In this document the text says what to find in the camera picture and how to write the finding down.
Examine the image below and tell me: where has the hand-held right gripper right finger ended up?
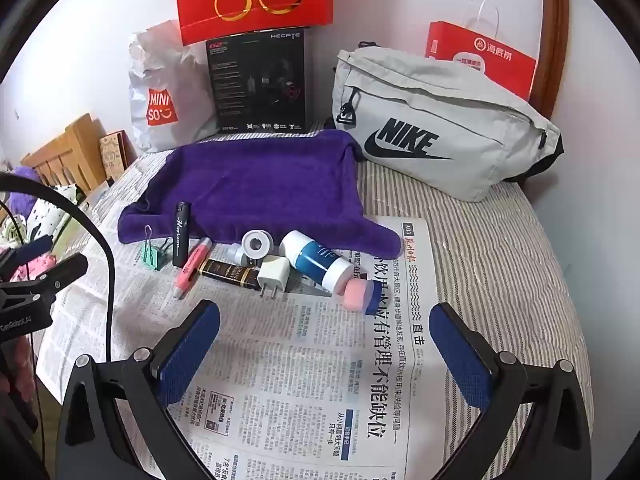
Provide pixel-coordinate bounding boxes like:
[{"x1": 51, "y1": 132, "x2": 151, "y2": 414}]
[{"x1": 429, "y1": 301, "x2": 593, "y2": 480}]

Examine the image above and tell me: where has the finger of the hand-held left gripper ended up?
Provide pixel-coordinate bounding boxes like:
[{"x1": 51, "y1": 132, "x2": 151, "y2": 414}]
[
  {"x1": 0, "y1": 234, "x2": 55, "y2": 281},
  {"x1": 15, "y1": 253, "x2": 90, "y2": 306}
]

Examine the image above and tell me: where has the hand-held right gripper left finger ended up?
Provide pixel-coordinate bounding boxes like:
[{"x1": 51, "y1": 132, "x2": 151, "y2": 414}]
[{"x1": 55, "y1": 299, "x2": 223, "y2": 480}]

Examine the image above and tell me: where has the pink marker pen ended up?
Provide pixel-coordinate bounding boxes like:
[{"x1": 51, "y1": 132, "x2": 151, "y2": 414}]
[{"x1": 172, "y1": 237, "x2": 213, "y2": 301}]

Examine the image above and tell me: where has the dark tube with gold bands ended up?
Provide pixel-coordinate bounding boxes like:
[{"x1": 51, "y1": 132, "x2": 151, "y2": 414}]
[{"x1": 197, "y1": 258, "x2": 263, "y2": 292}]

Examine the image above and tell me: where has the green binder clip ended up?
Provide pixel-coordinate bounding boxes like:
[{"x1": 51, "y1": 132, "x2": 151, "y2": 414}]
[{"x1": 141, "y1": 225, "x2": 171, "y2": 272}]

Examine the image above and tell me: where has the white charger plug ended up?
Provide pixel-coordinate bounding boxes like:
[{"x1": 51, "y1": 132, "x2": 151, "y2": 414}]
[{"x1": 257, "y1": 255, "x2": 290, "y2": 301}]

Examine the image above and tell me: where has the black lighter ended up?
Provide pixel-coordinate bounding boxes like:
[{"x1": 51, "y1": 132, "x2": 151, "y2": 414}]
[{"x1": 171, "y1": 201, "x2": 193, "y2": 267}]

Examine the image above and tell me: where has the white tape roll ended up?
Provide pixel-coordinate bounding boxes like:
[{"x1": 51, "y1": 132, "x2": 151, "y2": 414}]
[{"x1": 241, "y1": 230, "x2": 272, "y2": 261}]

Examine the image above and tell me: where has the blue and white bottle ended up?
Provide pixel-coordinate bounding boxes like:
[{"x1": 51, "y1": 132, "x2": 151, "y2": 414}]
[{"x1": 279, "y1": 230, "x2": 371, "y2": 311}]

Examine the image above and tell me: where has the floral printed bedding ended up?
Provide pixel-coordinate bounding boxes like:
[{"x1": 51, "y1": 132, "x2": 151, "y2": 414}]
[{"x1": 0, "y1": 185, "x2": 101, "y2": 281}]

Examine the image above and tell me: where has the purple plush toy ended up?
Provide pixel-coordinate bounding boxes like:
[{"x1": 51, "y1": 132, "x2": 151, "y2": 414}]
[{"x1": 10, "y1": 164, "x2": 51, "y2": 211}]

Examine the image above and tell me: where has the wooden headboard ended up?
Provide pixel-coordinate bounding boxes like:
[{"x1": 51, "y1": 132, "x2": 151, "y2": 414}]
[{"x1": 20, "y1": 112, "x2": 108, "y2": 196}]

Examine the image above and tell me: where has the newspaper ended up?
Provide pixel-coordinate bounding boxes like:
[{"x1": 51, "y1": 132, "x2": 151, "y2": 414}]
[{"x1": 37, "y1": 160, "x2": 451, "y2": 480}]

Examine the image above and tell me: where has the patterned cardboard box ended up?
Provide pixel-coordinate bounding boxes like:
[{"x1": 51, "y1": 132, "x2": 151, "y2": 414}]
[{"x1": 98, "y1": 131, "x2": 127, "y2": 184}]

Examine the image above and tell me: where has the purple towel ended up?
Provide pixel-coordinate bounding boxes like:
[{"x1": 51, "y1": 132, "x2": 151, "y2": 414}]
[{"x1": 117, "y1": 129, "x2": 403, "y2": 258}]

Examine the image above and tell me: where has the white plastic shopping bag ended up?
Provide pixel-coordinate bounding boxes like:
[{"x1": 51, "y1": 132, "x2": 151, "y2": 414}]
[{"x1": 127, "y1": 20, "x2": 221, "y2": 153}]

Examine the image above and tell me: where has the grey waist bag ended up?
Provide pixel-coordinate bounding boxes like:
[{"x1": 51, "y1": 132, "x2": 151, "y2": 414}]
[{"x1": 325, "y1": 42, "x2": 565, "y2": 203}]

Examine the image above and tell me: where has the black headset box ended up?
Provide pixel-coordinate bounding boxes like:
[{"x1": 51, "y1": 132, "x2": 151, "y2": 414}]
[{"x1": 206, "y1": 26, "x2": 307, "y2": 135}]

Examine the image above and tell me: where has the red and white paper bag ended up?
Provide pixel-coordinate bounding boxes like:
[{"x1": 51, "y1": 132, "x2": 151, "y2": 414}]
[{"x1": 425, "y1": 0, "x2": 540, "y2": 103}]

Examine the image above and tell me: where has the red gift bag gold print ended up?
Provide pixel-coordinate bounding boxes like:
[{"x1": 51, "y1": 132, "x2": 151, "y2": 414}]
[{"x1": 174, "y1": 0, "x2": 335, "y2": 47}]

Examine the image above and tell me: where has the black cable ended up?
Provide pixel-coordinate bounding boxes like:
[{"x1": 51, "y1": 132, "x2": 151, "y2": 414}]
[{"x1": 0, "y1": 172, "x2": 117, "y2": 363}]

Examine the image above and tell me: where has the brown wooden frame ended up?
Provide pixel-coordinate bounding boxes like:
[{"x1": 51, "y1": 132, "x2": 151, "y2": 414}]
[{"x1": 542, "y1": 0, "x2": 572, "y2": 118}]

